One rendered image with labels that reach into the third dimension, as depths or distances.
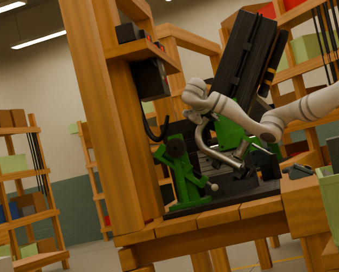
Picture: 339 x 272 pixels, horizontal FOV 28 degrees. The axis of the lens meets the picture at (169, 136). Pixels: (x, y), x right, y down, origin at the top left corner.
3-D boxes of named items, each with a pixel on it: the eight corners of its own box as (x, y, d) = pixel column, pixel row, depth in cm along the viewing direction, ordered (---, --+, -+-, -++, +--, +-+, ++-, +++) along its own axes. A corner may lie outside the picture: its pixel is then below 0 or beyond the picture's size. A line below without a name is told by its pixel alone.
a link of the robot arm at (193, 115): (181, 115, 265) (178, 110, 259) (197, 92, 266) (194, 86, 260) (200, 127, 262) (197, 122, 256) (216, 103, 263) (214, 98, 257)
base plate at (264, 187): (279, 176, 339) (278, 172, 339) (281, 194, 231) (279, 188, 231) (198, 195, 346) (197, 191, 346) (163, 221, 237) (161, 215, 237)
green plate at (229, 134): (249, 149, 281) (239, 102, 287) (247, 144, 273) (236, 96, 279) (222, 155, 283) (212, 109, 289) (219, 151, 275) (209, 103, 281)
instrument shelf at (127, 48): (182, 72, 337) (180, 64, 337) (148, 48, 248) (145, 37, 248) (134, 84, 341) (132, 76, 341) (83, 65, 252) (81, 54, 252)
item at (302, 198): (311, 192, 356) (305, 164, 357) (337, 230, 208) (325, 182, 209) (285, 198, 358) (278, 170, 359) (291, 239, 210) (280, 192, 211)
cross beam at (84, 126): (163, 143, 359) (158, 126, 359) (100, 145, 230) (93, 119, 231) (154, 145, 359) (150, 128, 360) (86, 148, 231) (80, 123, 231)
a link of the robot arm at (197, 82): (196, 86, 261) (187, 106, 259) (189, 72, 246) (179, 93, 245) (213, 92, 259) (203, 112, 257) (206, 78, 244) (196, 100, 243)
